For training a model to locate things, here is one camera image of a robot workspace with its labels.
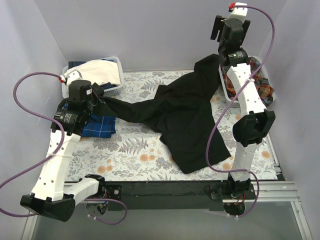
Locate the left white plastic basket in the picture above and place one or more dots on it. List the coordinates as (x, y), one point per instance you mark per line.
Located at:
(106, 72)

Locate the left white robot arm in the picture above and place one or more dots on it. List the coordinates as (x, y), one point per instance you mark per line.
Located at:
(49, 198)

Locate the black long sleeve shirt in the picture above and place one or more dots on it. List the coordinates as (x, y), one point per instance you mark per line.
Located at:
(181, 111)

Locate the white plastic basket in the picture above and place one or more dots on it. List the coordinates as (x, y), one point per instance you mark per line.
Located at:
(232, 95)
(106, 72)

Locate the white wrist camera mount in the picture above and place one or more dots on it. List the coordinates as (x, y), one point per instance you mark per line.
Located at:
(238, 10)
(67, 78)

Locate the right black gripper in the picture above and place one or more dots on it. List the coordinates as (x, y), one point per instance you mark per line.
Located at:
(215, 28)

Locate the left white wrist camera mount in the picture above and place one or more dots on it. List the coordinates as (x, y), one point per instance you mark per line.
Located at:
(67, 78)

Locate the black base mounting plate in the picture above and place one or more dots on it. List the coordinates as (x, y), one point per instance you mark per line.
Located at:
(171, 195)

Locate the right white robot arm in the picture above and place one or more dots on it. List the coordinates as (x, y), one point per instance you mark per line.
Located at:
(255, 121)

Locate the floral patterned table mat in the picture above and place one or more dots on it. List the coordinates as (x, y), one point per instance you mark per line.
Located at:
(135, 152)

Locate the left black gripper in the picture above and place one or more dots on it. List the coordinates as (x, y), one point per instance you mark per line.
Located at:
(97, 91)

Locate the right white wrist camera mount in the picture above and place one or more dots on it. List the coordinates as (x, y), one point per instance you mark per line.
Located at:
(238, 10)

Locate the blue plaid shirt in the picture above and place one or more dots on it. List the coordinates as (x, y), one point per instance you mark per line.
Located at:
(98, 126)

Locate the red plaid shirt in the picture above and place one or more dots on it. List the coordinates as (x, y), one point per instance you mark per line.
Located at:
(262, 85)

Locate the cream white folded shirt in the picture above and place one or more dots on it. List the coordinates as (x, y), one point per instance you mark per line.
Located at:
(100, 71)

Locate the right white plastic basket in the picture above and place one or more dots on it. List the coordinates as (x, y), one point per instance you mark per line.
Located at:
(232, 95)

